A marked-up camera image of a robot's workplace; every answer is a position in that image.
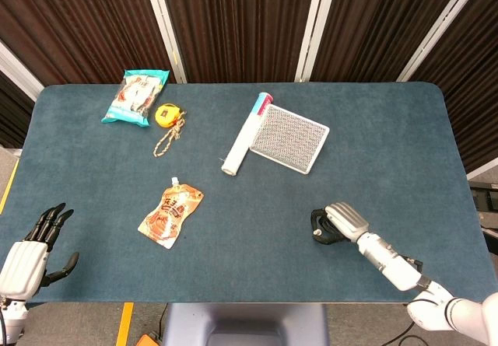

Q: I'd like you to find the white square mesh pad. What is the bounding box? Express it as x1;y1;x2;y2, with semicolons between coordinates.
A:
247;103;331;175

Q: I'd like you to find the yellow tape measure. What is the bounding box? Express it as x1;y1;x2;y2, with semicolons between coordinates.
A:
154;103;180;127

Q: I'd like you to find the black floor cable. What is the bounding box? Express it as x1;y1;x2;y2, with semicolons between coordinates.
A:
154;302;170;339

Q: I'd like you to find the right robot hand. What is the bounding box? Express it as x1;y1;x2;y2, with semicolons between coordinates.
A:
310;201;370;246

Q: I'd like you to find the orange box on floor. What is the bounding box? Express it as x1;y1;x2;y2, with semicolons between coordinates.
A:
136;333;163;346

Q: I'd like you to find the orange drink pouch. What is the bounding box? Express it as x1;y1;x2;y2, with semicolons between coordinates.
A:
137;176;205;250

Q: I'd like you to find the yellow floor tape strip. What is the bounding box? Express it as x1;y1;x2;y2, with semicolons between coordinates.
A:
115;302;135;346

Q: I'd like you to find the braided tan rope cord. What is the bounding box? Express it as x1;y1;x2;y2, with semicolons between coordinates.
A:
152;110;188;159

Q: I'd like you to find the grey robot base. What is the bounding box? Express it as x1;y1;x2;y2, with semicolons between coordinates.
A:
161;302;330;346

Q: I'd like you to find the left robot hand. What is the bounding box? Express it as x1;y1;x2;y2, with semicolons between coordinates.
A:
0;202;80;299

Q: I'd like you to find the black equipment on side table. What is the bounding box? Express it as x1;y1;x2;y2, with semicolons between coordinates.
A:
468;181;498;212

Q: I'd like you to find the white tube with pink cap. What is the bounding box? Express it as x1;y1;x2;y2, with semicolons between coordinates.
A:
220;92;275;176

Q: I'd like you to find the teal snack bag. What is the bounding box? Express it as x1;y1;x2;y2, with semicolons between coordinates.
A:
100;68;170;128

